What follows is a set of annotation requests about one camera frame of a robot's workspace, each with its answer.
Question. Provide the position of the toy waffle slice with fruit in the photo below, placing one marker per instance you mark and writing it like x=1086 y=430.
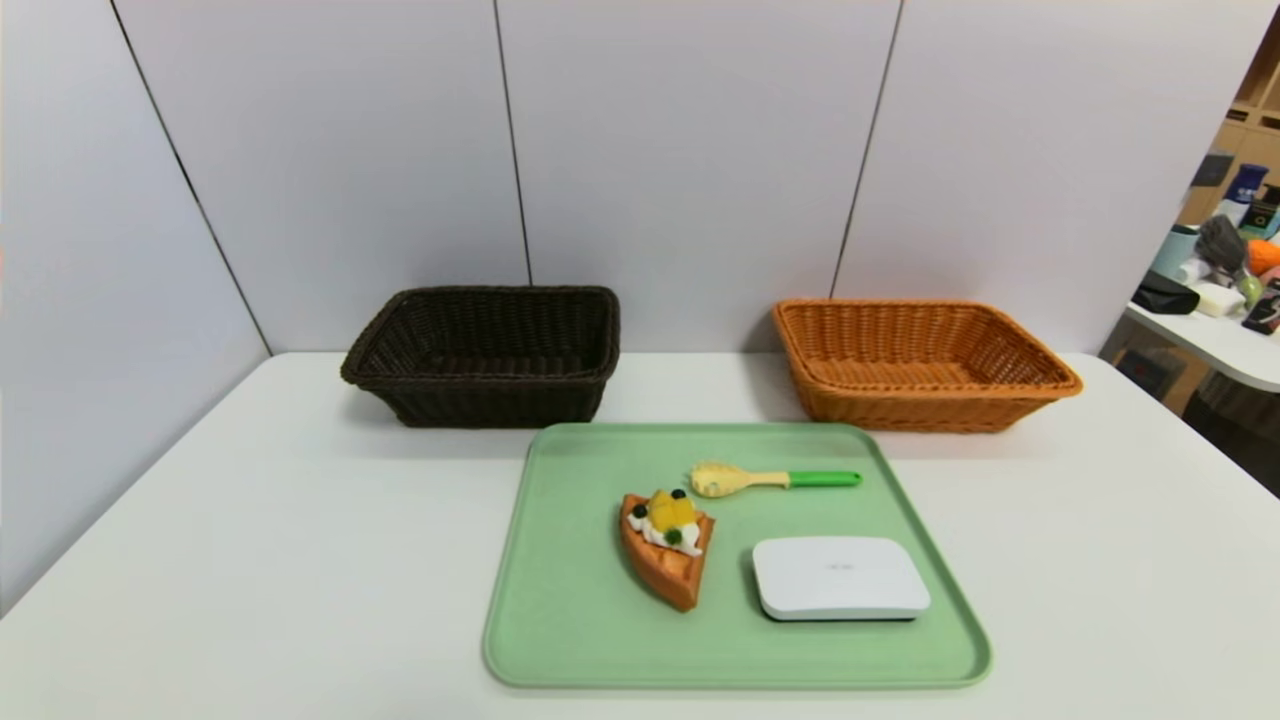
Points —
x=670 y=575

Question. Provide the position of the white plastic box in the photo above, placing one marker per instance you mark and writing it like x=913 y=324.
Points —
x=840 y=575

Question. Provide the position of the dark brown wicker basket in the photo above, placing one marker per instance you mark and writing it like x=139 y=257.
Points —
x=480 y=400

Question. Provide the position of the orange wicker basket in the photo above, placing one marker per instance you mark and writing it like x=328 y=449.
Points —
x=900 y=405

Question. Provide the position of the light green plastic tray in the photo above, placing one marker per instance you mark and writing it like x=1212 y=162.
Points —
x=590 y=600

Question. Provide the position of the wooden cabinet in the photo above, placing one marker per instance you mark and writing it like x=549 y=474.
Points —
x=1150 y=375

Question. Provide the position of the black pouch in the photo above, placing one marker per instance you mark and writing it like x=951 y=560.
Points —
x=1165 y=295

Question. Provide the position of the teal cup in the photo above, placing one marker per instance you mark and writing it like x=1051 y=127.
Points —
x=1175 y=250

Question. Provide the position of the white block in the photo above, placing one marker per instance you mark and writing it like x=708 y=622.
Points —
x=1218 y=300

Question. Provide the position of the white side table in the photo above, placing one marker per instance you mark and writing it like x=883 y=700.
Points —
x=1230 y=345

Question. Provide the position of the grey brush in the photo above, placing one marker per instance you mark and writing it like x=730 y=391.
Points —
x=1222 y=242

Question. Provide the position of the small green ball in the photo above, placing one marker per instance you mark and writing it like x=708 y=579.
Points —
x=1250 y=290

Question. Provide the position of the dark phone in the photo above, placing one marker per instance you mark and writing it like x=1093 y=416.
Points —
x=1265 y=310

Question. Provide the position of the blue bottle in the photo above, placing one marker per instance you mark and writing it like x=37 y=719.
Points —
x=1247 y=185

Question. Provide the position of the orange ball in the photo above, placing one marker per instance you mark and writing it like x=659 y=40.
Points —
x=1265 y=255

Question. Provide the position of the black box with green print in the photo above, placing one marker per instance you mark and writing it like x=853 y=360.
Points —
x=1262 y=215

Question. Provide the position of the wooden shelf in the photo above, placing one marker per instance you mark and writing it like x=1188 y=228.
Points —
x=1255 y=110

